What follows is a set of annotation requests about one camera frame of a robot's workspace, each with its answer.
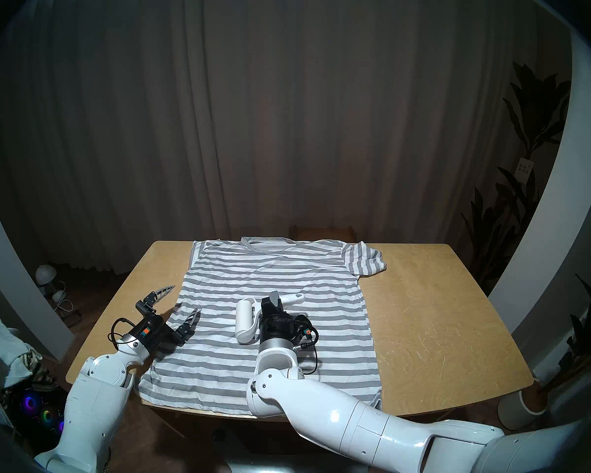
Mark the large white mushroom lamp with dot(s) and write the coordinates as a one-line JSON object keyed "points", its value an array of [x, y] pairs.
{"points": [[45, 274]]}

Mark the white curved arch panel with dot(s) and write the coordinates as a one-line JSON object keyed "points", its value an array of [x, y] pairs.
{"points": [[19, 289], [561, 206]]}

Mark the computer case with RGB fans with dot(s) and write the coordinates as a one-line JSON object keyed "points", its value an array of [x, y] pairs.
{"points": [[34, 408]]}

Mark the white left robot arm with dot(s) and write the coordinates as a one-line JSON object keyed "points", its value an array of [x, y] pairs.
{"points": [[93, 403]]}

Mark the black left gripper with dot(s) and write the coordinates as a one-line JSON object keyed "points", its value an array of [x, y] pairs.
{"points": [[155, 331]]}

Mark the beige pleated curtain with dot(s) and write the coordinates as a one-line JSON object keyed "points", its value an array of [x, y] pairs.
{"points": [[276, 107]]}

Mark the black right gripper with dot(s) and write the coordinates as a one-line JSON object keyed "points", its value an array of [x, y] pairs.
{"points": [[280, 326]]}

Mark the white plant pot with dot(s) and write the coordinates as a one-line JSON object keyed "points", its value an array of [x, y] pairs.
{"points": [[514, 410]]}

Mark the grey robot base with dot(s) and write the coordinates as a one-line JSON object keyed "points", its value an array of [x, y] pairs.
{"points": [[285, 468]]}

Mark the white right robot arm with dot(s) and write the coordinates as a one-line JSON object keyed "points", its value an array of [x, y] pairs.
{"points": [[325, 413]]}

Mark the pile of cloth bags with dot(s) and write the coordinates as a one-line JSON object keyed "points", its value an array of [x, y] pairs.
{"points": [[5, 358]]}

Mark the white paper plant tag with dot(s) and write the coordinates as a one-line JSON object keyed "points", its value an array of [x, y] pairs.
{"points": [[524, 170]]}

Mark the grey white striped t-shirt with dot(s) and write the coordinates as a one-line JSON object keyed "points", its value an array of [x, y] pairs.
{"points": [[315, 270]]}

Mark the tall dark leafy plant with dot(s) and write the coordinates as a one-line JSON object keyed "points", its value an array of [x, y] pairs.
{"points": [[537, 112]]}

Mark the white lint roller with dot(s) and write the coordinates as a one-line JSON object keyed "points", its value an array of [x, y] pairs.
{"points": [[245, 319]]}

